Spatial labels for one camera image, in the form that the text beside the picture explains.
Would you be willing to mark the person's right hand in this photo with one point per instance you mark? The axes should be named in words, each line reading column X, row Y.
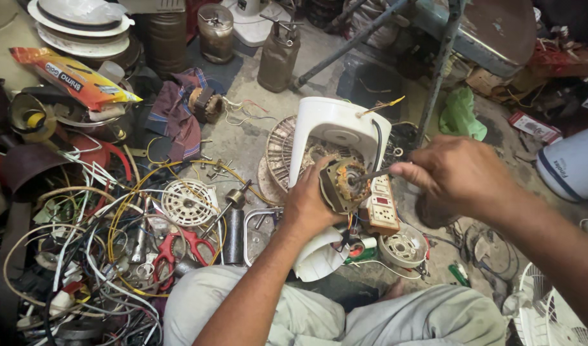
column 462, row 173

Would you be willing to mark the person's left hand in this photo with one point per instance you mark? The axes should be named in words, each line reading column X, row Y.
column 303, row 202

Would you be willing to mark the person's left fingers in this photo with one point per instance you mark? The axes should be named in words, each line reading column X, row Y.
column 323, row 164

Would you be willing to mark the fan motor stator copper windings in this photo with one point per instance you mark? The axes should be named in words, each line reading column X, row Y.
column 347, row 185

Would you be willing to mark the metal screwdriver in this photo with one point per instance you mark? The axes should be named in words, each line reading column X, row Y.
column 373, row 175

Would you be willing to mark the white plastic fan housing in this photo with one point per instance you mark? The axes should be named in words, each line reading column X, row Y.
column 332, row 127

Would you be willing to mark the brown round vented motor cover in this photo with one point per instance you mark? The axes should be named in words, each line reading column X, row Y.
column 279, row 154

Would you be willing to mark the white orange power strip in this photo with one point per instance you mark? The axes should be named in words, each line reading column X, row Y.
column 383, row 211

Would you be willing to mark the red tape roll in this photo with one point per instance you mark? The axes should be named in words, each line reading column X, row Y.
column 355, row 250

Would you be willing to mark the metal rotor with shaft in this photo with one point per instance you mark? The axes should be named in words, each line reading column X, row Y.
column 235, row 197

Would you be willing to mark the scattered metal bolts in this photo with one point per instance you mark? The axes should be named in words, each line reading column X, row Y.
column 216, row 168

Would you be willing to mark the black metal cylinder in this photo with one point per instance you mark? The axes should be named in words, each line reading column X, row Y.
column 234, row 235

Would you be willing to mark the white round motor cap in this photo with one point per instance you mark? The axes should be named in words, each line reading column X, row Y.
column 402, row 247

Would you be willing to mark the dark round metal cover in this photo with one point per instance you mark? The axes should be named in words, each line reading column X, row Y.
column 436, row 214

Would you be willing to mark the small brown motor stator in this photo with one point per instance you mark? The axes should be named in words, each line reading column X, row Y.
column 206, row 104

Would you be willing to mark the white round vented cover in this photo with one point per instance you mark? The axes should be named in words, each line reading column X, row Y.
column 188, row 202

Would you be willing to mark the green plastic bag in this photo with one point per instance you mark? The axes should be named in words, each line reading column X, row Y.
column 460, row 115

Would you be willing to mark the checked purple cloth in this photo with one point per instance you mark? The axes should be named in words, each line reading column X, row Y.
column 173, row 115

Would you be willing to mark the white appliance base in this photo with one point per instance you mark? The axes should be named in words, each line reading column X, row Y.
column 250, row 24

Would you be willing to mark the clear mixer jar with blades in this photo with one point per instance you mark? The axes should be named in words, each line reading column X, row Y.
column 216, row 33

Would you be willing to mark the person's grey trousers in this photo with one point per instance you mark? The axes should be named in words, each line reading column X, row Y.
column 419, row 317

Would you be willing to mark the brown plastic jar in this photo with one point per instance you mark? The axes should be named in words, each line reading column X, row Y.
column 166, row 43

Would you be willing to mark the large steel vessel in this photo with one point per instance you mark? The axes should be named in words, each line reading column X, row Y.
column 491, row 33

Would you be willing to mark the red white carton box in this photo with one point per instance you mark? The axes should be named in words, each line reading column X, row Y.
column 534, row 127

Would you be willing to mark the red plastic funnel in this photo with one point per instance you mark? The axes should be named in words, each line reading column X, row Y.
column 94, row 151

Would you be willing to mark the white plastic cup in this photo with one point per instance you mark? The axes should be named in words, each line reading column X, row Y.
column 111, row 72

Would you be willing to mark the heap of cardboard and scrap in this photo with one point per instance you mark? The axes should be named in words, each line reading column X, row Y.
column 539, row 77

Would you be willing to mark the steel pot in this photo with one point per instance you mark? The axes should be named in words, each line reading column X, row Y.
column 89, row 125

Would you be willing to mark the white appliance with blue band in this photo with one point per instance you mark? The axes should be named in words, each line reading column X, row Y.
column 573, row 168

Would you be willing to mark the orange snack packet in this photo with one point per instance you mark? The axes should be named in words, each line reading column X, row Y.
column 77, row 79

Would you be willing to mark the white fan grille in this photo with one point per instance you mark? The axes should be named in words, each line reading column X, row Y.
column 549, row 312

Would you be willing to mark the stack of white round plates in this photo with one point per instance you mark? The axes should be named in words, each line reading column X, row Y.
column 82, row 29

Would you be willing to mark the brown metal bowl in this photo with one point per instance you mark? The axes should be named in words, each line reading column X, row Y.
column 32, row 166

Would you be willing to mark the yellow tape roll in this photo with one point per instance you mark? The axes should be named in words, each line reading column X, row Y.
column 34, row 119

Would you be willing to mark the grey metal stand frame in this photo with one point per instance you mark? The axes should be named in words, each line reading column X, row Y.
column 440, row 67

